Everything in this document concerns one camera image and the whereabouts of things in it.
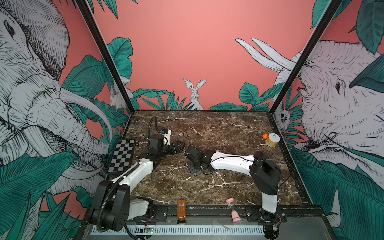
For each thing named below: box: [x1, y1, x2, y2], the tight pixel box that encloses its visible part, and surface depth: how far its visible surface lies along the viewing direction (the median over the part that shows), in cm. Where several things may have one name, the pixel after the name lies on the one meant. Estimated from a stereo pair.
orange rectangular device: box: [177, 199, 186, 220], surface depth 73 cm
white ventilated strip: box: [90, 225, 265, 235], surface depth 71 cm
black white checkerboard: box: [106, 138, 136, 175], surface depth 95 cm
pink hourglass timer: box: [225, 197, 242, 223], surface depth 75 cm
